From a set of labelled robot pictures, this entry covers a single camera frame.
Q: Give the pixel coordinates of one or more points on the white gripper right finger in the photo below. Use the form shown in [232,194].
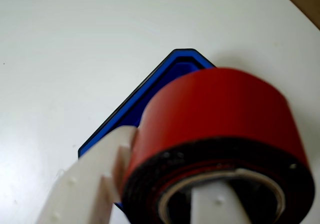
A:
[215,209]

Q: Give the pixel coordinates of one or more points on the blue square box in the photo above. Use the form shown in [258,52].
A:
[155,96]

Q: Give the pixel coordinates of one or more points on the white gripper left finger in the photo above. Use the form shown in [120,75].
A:
[82,179]

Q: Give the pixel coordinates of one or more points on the red tape roll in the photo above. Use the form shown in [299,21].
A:
[212,109]

